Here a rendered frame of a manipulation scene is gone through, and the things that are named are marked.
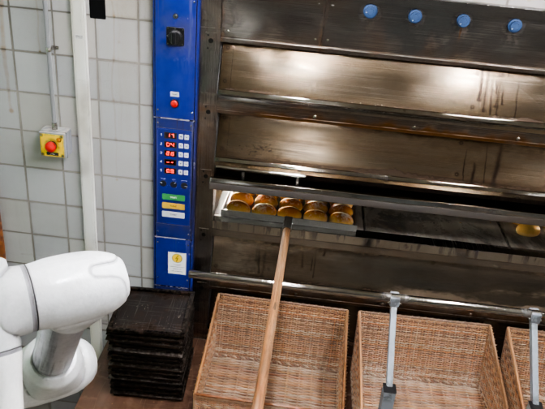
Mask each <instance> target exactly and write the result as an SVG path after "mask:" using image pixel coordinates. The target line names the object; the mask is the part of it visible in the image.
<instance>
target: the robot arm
mask: <svg viewBox="0 0 545 409"><path fill-rule="evenodd" d="M129 294H130V283H129V278H128V274H127V270H126V267H125V265H124V263H123V261H122V259H121V258H119V257H117V256H115V255H114V254H112V253H108V252H99V251H82V252H71V253H66V254H61V255H56V256H50V257H46V258H43V259H40V260H36V261H33V262H32V263H28V264H25V265H17V266H10V267H8V265H7V262H6V259H4V258H1V257H0V409H25V408H29V407H35V406H39V405H42V404H46V403H50V402H53V401H56V400H59V399H61V398H65V397H67V396H70V395H72V394H75V393H78V392H79V391H81V390H82V389H83V388H85V387H86V386H87V385H88V384H89V383H90V382H91V381H92V380H93V379H94V377H95V375H96V374H97V356H96V353H95V351H94V349H93V347H92V345H91V344H89V343H88V342H87V341H85V340H83V339H82V338H81V337H82V334H83V332H84V330H85V329H87V328H88V327H89V326H90V325H92V324H94V323H95V322H97V321H99V320H100V319H101V318H103V317H104V316H105V315H107V314H110V313H111V312H114V311H115V310H116V309H118V308H119V307H121V306H122V305H123V304H124V303H125V302H126V301H127V297H128V295H129ZM36 331H37V334H36V338H35V339H33V340H32V341H31V342H30V343H29V344H28V345H27V346H25V347H23V348H22V342H21V337H22V336H24V335H26V334H30V333H33V332H36Z"/></svg>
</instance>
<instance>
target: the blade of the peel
mask: <svg viewBox="0 0 545 409"><path fill-rule="evenodd" d="M232 194H233V192H228V194H227V197H226V198H225V202H224V204H223V205H222V208H221V216H228V217H240V218H248V219H255V220H261V221H268V222H281V223H283V221H284V219H285V217H281V216H277V214H276V215H275V216H274V215H267V214H260V213H253V212H252V209H253V207H254V206H255V199H256V197H257V195H256V194H255V195H254V196H253V200H254V202H253V204H252V205H249V206H250V208H251V211H250V212H249V213H248V212H240V211H233V210H227V208H226V206H227V204H228V203H229V202H230V197H231V195H232ZM277 202H278V206H277V207H276V211H278V209H279V208H280V207H279V204H280V202H281V198H280V197H279V198H278V199H277ZM302 204H303V207H304V205H305V204H306V201H305V200H303V202H302ZM326 205H327V207H328V211H329V209H330V207H331V205H330V204H329V202H328V203H327V204H326ZM352 210H353V215H352V216H351V217H352V218H353V221H354V223H353V225H349V224H342V223H335V222H329V221H328V220H327V221H326V222H322V221H315V220H308V219H303V214H304V213H305V211H304V209H302V210H301V211H300V212H301V214H302V217H301V218H294V217H293V221H292V222H293V224H295V225H302V226H315V227H322V228H329V229H335V230H348V231H355V232H356V230H357V215H356V205H353V207H352ZM328 211H327V213H326V214H327V217H328V218H329V216H330V214H329V212H328Z"/></svg>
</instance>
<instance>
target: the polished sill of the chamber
mask: <svg viewBox="0 0 545 409"><path fill-rule="evenodd" d="M282 227H283V223H281V222H268V221H261V220H255V219H248V218H240V217H228V216H221V215H220V214H216V213H215V214H214V217H213V220H212V229H216V230H230V231H237V232H244V233H252V234H259V235H272V236H280V237H281V236H282ZM290 238H295V239H308V240H315V241H323V242H330V243H343V244H351V245H358V246H365V247H373V248H387V249H393V250H401V251H408V252H421V253H429V254H436V255H444V256H457V257H465V258H472V259H480V260H493V261H500V262H508V263H514V264H522V265H536V266H542V267H545V251H539V250H532V249H524V248H511V247H503V246H496V245H489V244H481V243H467V242H460V241H452V240H445V239H432V238H424V237H417V236H409V235H396V234H389V233H381V232H374V231H366V230H356V232H355V231H348V230H335V229H329V228H322V227H315V226H302V225H295V224H292V230H291V233H290Z"/></svg>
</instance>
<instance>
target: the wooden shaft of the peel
mask: <svg viewBox="0 0 545 409"><path fill-rule="evenodd" d="M289 240H290V228H288V227H285V228H284V229H283V231H282V237H281V245H280V250H279V255H278V259H277V268H276V273H275V278H274V283H273V288H272V296H271V301H270V306H269V310H268V319H267V324H266V329H265V334H264V342H263V347H262V352H261V357H260V366H259V370H258V375H257V380H256V385H255V393H254V398H253V403H252V408H251V409H264V400H265V395H266V389H267V383H268V373H269V368H270V362H271V357H272V351H273V341H274V336H275V330H276V325H277V315H278V309H279V303H280V298H281V288H282V283H283V277H284V272H285V262H286V257H287V251H288V246H289Z"/></svg>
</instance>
